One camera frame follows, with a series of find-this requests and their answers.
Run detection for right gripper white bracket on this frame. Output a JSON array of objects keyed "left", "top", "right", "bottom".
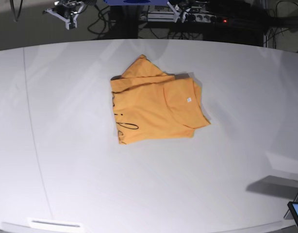
[{"left": 43, "top": 0, "right": 84, "bottom": 30}]

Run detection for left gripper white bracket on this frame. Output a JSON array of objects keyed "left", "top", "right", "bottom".
[{"left": 166, "top": 0, "right": 205, "bottom": 24}]

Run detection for yellow T-shirt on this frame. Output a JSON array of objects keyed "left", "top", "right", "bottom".
[{"left": 110, "top": 55, "right": 210, "bottom": 145}]

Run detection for white power strip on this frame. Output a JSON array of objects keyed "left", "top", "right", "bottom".
[{"left": 140, "top": 11, "right": 229, "bottom": 24}]

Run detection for white flat strip on table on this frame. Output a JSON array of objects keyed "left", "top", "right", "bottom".
[{"left": 27, "top": 217, "right": 83, "bottom": 227}]

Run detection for tangled black cables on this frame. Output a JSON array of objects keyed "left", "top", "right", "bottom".
[{"left": 87, "top": 0, "right": 298, "bottom": 48}]

